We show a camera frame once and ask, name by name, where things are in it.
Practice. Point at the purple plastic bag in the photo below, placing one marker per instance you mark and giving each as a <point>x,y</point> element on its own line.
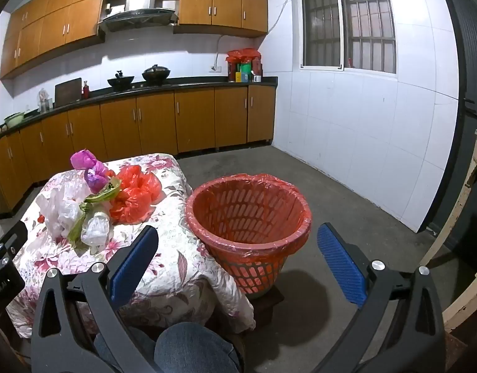
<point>97,176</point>

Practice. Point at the wooden upper cabinets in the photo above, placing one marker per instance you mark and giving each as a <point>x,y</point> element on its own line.
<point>223,4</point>

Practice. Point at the dark wooden stool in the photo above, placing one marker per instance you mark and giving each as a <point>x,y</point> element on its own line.
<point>267,307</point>

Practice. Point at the glass jar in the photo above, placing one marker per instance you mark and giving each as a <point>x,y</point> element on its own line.
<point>43,103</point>

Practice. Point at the wooden lower cabinets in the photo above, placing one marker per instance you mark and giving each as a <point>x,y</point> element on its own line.
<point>192,120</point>

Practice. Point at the barred window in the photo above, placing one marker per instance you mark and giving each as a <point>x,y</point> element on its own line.
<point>340,19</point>

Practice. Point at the steel range hood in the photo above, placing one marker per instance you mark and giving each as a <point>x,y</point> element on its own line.
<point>137,16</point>

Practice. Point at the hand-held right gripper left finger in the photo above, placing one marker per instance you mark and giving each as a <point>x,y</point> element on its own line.
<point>133,264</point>

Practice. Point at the green container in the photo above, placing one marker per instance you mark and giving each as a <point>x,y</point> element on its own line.
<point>246,74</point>

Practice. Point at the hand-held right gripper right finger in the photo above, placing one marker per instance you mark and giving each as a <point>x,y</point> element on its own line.
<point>339,264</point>

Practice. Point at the red plastic basket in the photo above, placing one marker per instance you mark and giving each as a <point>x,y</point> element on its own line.
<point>261,276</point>

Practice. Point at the person's left leg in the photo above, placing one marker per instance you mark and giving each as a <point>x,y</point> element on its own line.
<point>139,347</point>

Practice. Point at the green pot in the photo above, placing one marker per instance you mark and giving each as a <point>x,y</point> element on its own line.
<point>14,120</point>

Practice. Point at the white plastic bag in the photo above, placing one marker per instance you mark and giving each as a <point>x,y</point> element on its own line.
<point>60,209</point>

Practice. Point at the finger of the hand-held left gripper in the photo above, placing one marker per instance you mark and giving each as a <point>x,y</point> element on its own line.
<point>13,241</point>

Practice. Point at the floral cloth covered table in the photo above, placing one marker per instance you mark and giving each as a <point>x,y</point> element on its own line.
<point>172,248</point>

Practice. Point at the knee in blue jeans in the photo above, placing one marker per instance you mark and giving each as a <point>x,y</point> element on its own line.
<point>195,349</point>

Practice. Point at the pink plastic bag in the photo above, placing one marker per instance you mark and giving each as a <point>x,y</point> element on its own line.
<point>83,159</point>

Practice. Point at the light green plastic wrapper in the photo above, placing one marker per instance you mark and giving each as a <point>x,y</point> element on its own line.
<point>77,229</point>

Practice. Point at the small black wok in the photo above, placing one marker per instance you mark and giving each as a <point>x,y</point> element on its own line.
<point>121,81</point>

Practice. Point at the brown cutting board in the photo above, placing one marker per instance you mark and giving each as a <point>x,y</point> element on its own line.
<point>67,93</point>

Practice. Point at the wooden cabinets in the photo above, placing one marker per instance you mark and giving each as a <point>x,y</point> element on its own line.
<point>192,120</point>
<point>223,4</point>

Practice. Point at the black wok with lid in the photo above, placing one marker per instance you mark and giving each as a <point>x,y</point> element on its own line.
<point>156,74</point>

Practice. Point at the black kitchen countertop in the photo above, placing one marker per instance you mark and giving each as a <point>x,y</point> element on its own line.
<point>199,82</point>

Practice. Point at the dark metal door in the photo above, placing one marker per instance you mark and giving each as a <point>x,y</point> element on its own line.
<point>471,46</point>

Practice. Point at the red bag over canisters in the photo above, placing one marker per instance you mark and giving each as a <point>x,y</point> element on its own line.
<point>242,55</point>

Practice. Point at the red bottle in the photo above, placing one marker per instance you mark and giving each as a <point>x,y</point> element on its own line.
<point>86,91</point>

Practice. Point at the wall outlet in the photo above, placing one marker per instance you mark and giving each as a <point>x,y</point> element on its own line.
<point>215,69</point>

